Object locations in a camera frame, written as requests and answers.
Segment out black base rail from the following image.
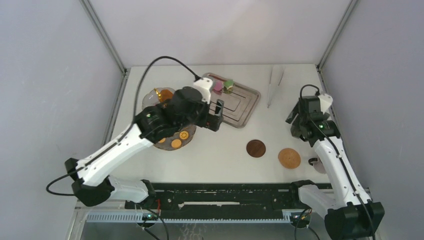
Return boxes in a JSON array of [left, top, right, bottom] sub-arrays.
[[140, 182, 306, 211]]

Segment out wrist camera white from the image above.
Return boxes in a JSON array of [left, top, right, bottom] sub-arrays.
[[318, 93, 334, 113], [193, 77, 215, 104]]

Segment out purple glass cup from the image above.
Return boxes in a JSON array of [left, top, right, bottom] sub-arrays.
[[308, 157, 327, 174]]

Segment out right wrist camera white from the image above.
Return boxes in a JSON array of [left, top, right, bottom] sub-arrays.
[[318, 93, 334, 113]]

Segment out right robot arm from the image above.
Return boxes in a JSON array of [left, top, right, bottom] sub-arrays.
[[286, 94, 385, 240]]

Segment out metal serving tray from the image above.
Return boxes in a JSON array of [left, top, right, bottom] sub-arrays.
[[203, 72, 261, 129]]

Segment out green round cake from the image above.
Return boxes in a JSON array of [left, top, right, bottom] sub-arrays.
[[222, 79, 234, 94]]

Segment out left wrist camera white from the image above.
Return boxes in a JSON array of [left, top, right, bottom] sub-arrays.
[[193, 77, 215, 104]]

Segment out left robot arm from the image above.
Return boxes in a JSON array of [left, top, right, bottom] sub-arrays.
[[65, 86, 224, 209]]

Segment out three-tier glass dessert stand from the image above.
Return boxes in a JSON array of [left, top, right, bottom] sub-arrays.
[[141, 87, 197, 151]]

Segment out pink round cake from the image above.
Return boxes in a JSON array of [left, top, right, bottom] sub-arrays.
[[213, 81, 223, 92]]

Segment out brown cookie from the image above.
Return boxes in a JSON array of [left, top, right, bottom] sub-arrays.
[[158, 89, 174, 103]]

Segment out dark brown round coaster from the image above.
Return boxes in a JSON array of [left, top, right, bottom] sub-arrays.
[[246, 139, 267, 158]]

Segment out light wooden round coaster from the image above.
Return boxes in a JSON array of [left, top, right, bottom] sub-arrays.
[[278, 148, 301, 169]]

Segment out left black cable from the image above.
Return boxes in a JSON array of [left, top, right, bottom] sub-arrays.
[[45, 55, 201, 197]]

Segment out orange lotus-pattern biscuit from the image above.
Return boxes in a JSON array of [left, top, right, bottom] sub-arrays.
[[179, 130, 190, 140]]

